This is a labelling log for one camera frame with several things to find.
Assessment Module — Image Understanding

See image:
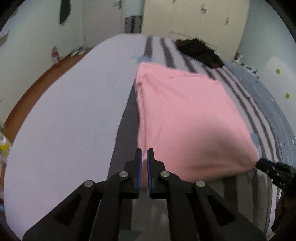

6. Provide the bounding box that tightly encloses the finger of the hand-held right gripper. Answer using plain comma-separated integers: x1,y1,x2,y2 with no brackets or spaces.
255,158,281,179

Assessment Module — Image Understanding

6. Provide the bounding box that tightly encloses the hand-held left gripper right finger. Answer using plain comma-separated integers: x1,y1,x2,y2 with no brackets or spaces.
146,148,266,241

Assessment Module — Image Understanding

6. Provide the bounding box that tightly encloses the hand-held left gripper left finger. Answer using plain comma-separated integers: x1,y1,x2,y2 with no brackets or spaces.
23,148,142,241

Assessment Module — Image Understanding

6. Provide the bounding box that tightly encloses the pink shirt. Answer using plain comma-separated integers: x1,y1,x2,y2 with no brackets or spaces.
135,62,260,193

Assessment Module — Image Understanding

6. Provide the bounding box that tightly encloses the white headboard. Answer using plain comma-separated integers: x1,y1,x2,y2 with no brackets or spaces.
257,55,296,116

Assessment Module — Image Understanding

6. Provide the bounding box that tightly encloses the striped star print bed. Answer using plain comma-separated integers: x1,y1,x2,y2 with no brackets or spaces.
2,32,296,239

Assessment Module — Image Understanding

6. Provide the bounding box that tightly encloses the white nightstand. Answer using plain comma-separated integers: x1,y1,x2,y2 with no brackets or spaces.
232,54,260,75

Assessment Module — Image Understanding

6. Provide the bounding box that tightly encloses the black clothing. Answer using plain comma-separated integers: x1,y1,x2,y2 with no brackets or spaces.
176,38,225,69

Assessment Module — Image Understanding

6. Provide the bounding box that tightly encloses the white detergent bottle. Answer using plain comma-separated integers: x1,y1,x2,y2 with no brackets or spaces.
0,133,11,164

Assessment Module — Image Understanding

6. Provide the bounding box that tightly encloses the red fire extinguisher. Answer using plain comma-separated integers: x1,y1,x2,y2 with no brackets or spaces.
51,45,61,67

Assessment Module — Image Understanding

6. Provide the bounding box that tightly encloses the dark trunk suitcase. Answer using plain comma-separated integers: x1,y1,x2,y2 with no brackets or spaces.
124,16,142,34

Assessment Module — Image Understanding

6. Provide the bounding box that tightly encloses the white door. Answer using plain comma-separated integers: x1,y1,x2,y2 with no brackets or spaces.
83,0,126,48

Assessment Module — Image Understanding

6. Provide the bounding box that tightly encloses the cream wardrobe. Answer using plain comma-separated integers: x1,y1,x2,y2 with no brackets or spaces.
141,0,251,62

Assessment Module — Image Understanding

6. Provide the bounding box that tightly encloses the dark hanging garment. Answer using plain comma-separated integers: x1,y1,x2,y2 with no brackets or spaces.
59,0,71,25

